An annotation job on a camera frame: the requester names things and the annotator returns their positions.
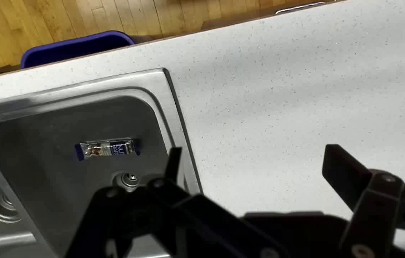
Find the blue plastic bin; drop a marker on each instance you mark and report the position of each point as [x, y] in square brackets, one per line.
[78, 48]

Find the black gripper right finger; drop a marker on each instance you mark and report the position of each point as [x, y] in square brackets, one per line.
[374, 201]

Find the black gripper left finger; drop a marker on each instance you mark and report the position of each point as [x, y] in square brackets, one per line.
[197, 215]

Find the blue nut bar wrapper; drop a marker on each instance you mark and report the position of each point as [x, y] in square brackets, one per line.
[111, 150]

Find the stainless steel double sink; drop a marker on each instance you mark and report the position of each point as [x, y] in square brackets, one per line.
[45, 124]

